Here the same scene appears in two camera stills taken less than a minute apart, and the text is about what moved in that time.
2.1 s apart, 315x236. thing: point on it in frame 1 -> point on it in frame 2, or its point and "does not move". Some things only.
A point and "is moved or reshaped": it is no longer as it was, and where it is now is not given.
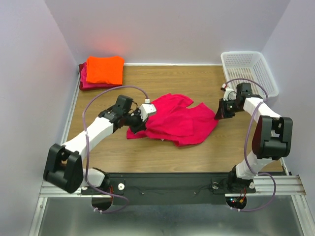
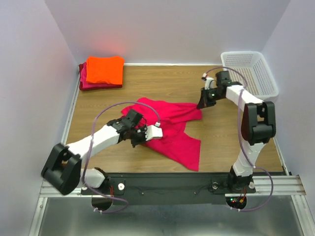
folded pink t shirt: (96, 84) does not move
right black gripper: (221, 113) -> (204, 99)
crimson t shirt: (176, 121) is moved or reshaped
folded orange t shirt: (109, 69) does not move
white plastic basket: (250, 67) does not move
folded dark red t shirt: (80, 66) does not move
